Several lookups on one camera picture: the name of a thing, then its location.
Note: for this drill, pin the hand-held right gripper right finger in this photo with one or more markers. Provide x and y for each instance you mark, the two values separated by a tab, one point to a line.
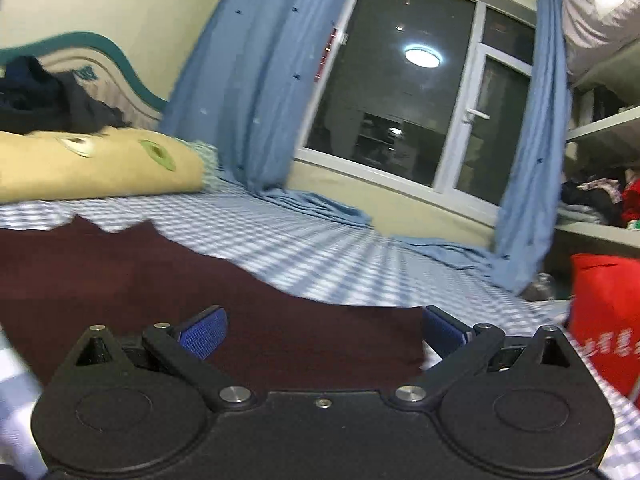
442	332

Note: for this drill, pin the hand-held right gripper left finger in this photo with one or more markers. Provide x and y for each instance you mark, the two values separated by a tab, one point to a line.
202	332

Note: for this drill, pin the maroon printed sweatshirt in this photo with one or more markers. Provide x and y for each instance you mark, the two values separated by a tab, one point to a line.
200	280

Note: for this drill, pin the pile of folded clothes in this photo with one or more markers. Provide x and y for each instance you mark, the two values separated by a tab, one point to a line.
590	200

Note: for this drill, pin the pile of dark clothes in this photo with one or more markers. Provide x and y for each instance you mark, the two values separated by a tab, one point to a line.
40	105

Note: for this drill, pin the clear plastic bottle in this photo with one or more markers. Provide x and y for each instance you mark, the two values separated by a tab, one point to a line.
539	286

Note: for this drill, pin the blue checked bed sheet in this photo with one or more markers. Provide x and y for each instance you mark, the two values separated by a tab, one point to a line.
350	260

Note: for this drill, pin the red fabric bag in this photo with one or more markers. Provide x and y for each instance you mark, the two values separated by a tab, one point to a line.
605	310

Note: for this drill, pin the yellow avocado pillow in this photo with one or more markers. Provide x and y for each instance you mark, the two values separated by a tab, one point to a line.
100	170

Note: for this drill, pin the blue star print curtain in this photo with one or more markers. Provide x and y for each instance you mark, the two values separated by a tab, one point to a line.
250	85
535	160

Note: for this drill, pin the white framed window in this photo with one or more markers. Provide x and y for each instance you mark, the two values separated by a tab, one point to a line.
400	110

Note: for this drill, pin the red clothing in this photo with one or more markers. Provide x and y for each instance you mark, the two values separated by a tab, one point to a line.
631	205

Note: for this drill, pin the cream and teal headboard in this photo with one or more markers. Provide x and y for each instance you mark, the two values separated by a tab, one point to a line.
140	110

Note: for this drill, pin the white shelf unit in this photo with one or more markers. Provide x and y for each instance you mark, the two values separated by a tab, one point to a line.
605	125

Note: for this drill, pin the white bedding bundle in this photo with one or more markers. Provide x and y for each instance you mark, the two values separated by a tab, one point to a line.
600	20

